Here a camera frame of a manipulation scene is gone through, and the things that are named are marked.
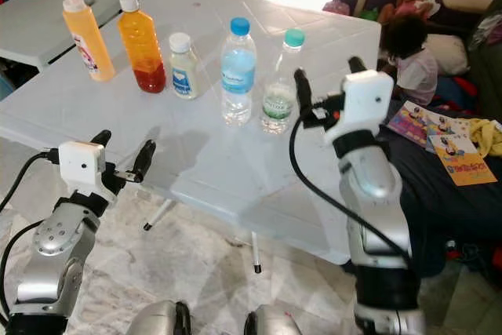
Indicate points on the silver right robot leg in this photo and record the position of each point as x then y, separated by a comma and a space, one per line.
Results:
273, 323

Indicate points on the silver left robot leg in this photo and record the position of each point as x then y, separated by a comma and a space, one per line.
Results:
155, 321

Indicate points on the child in white shirt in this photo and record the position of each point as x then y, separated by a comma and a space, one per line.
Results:
417, 68

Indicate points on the orange juice bottle white cap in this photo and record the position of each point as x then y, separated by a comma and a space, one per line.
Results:
143, 45

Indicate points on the dark navy mattress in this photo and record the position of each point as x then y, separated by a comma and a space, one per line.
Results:
455, 217

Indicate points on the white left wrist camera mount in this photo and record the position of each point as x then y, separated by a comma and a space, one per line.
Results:
80, 167

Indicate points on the silver robot leg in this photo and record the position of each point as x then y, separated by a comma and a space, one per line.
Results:
155, 321
273, 323

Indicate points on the large white plastic table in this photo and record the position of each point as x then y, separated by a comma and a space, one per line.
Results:
204, 166

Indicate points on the cream pillow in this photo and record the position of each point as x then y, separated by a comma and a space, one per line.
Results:
449, 54

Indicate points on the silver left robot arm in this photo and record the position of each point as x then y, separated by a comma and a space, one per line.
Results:
55, 250

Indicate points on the light blue plastic bin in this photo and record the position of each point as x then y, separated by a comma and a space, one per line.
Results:
5, 88

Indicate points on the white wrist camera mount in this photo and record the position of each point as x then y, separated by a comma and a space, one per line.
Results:
365, 100
80, 167

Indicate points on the yellow squeeze sauce bottle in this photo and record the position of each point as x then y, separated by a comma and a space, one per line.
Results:
92, 46

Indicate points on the orange picture magazine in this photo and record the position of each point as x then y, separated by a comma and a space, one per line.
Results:
464, 164

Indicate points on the small white plastic table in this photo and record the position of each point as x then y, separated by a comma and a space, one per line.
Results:
39, 29

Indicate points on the small pale white-capped bottle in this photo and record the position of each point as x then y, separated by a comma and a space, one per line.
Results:
184, 78

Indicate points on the blue-capped water bottle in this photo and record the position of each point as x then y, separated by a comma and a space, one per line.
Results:
238, 76

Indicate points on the purple picture magazine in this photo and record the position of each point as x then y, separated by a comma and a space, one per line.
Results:
412, 121

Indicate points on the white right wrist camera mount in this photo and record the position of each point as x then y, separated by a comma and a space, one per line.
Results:
365, 100

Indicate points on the yellow cloth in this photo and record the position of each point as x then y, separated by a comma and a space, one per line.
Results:
488, 136

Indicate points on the teal-capped water bottle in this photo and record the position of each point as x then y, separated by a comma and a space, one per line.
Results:
279, 103

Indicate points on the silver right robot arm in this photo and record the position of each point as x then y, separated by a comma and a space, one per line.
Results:
376, 186

